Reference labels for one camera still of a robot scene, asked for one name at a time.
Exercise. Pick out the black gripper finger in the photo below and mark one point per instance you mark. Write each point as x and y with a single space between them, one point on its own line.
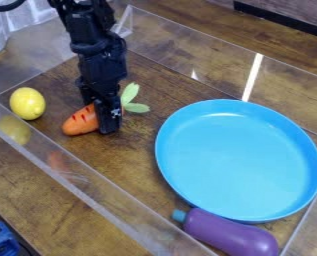
86 93
108 114

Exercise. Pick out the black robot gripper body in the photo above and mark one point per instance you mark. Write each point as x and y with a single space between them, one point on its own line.
102 64

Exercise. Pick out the orange toy carrot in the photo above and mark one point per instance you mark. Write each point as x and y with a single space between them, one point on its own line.
82 122

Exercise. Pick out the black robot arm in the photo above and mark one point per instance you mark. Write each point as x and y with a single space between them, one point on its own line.
87 20

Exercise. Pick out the blue round tray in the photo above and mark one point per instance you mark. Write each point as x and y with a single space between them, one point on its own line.
238 160

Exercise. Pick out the yellow toy lemon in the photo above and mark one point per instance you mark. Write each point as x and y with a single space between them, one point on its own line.
27 103

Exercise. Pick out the black baseboard strip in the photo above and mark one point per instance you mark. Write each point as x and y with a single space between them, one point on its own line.
274 17

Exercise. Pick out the purple toy eggplant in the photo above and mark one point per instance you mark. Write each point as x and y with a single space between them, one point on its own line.
237 239

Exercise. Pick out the blue plastic object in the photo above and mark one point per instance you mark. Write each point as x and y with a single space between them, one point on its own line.
8 244

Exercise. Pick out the clear acrylic barrier wall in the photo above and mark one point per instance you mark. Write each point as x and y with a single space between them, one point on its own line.
83 196

